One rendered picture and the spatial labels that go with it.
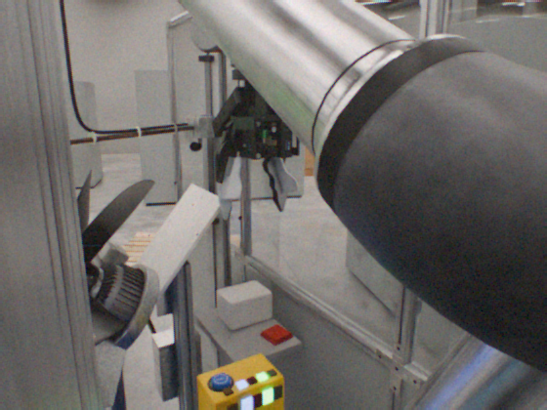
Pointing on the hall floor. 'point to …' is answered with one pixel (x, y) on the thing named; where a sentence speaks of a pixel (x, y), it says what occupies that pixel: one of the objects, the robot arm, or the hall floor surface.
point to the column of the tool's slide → (217, 247)
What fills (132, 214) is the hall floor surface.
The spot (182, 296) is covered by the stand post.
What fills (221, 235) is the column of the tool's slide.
